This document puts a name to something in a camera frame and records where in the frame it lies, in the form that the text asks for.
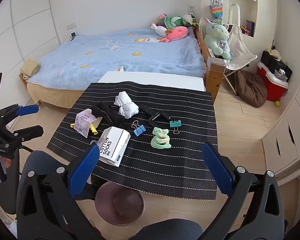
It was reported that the pink waste bin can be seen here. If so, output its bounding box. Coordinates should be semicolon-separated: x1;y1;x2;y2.
95;182;146;227

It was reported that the pink whale plush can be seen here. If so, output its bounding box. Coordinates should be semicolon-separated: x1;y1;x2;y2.
158;26;189;43

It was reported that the teal unicorn plush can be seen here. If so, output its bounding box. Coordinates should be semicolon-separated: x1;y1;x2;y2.
204;19;233;60

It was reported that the teal binder clip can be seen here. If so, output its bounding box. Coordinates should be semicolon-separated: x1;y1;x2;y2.
169;120;182;134

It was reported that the black clamp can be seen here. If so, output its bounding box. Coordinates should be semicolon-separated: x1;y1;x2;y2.
139;104;172;127

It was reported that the blue bed blanket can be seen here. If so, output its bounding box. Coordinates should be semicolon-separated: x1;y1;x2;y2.
27;28;207;87

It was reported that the white drawer cabinet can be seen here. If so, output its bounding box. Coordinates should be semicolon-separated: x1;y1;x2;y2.
261;72;300;180

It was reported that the green frog toy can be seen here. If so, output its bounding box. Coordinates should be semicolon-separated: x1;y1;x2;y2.
150;127;172;149

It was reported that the green striped plush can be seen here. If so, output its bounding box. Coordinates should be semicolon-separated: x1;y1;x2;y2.
164;15;188;29

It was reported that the beige folded cloth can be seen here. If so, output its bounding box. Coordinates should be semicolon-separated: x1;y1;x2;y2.
20;59;40;80

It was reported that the clear container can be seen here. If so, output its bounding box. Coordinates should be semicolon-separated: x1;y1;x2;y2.
274;69;289;82

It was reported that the white table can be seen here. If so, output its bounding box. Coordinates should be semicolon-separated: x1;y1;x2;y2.
97;71;206;92

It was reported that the black striped mat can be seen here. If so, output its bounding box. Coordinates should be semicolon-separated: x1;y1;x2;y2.
46;81;218;201

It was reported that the purple plush toy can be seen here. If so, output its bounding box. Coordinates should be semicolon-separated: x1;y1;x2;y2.
155;13;167;27

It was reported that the person's right leg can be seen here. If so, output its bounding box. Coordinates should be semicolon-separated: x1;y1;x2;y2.
136;218;203;240

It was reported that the brown bean bag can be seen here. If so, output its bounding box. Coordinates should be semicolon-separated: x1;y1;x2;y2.
236;70;267;108

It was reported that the white green plush toy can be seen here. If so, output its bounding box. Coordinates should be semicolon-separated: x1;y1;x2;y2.
182;13;198;27

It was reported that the red cooler box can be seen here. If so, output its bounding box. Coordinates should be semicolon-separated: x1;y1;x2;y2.
256;62;289;102

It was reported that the yellow wrapper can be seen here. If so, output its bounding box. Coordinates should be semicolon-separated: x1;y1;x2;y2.
70;117;100;136

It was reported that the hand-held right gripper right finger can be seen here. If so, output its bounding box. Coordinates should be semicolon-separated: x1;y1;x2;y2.
200;142;289;240

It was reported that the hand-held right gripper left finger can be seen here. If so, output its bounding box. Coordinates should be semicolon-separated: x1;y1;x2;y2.
16;142;103;240

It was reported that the black bag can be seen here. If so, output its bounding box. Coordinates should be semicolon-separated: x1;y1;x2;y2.
261;51;293;80

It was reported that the blue binder clip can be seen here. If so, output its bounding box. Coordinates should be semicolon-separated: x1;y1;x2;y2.
131;121;146;137

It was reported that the white sock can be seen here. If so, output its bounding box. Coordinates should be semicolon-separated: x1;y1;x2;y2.
114;92;140;119

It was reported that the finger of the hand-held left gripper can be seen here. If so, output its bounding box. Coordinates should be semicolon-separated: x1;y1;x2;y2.
5;126;44;145
0;104;40;128

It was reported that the small pink carton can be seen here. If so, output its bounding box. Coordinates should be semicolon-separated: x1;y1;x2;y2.
76;109;97;138

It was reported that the black sock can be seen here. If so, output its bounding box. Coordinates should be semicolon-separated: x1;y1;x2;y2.
91;102;127;125

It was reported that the white cardboard box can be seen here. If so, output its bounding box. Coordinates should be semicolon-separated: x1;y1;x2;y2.
99;126;131;167

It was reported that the beige bed base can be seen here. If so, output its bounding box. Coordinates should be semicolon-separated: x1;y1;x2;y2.
27;81;100;109

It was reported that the wooden bed frame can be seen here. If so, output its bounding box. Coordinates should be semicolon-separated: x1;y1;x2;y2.
194;26;227;98

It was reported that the white arched metal frame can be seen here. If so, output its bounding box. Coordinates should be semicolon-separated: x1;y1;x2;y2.
229;4;242;27

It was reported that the purple box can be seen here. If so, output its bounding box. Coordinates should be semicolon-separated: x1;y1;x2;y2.
246;20;255;37

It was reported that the white canvas folding chair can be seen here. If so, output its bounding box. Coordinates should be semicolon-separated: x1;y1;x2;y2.
199;17;258;95

